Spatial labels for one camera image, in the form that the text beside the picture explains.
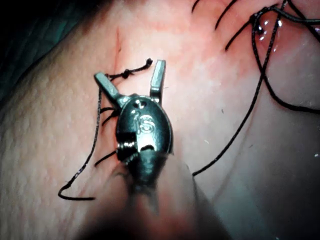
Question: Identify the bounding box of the blue-green cloth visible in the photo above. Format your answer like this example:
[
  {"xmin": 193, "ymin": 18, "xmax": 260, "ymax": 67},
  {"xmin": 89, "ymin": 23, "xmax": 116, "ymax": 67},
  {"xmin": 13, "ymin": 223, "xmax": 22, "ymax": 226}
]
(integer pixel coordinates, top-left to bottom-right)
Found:
[{"xmin": 0, "ymin": 0, "xmax": 107, "ymax": 102}]

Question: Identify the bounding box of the black stitching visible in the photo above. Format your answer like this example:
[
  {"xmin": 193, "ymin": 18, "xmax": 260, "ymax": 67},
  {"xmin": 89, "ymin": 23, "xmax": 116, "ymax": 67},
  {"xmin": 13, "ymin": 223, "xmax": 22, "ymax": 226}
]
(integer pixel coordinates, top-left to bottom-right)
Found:
[
  {"xmin": 94, "ymin": 57, "xmax": 154, "ymax": 167},
  {"xmin": 191, "ymin": 0, "xmax": 254, "ymax": 51}
]

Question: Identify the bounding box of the left arm needle driver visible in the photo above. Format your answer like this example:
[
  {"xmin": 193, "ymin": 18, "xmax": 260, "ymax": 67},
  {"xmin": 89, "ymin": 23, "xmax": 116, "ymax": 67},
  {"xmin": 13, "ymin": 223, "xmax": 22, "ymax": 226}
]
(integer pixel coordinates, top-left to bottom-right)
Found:
[{"xmin": 115, "ymin": 93, "xmax": 174, "ymax": 164}]

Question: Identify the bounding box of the left arm needle driver jaw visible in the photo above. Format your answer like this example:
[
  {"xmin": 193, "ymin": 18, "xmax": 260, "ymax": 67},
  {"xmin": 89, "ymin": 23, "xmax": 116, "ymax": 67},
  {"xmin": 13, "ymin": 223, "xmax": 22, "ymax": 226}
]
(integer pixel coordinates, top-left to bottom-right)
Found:
[
  {"xmin": 93, "ymin": 71, "xmax": 130, "ymax": 109},
  {"xmin": 149, "ymin": 59, "xmax": 167, "ymax": 103}
]

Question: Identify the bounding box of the black thread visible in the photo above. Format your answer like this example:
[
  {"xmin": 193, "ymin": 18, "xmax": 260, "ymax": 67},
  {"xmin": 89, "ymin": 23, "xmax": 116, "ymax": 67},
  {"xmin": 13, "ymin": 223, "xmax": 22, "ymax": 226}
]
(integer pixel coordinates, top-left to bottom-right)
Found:
[{"xmin": 57, "ymin": 0, "xmax": 320, "ymax": 201}]

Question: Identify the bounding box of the tissue pad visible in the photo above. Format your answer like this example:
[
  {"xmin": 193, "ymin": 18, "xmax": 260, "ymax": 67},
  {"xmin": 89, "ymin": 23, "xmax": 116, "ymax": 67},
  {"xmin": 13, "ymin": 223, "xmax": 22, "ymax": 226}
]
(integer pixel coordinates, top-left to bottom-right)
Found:
[{"xmin": 0, "ymin": 0, "xmax": 320, "ymax": 240}]

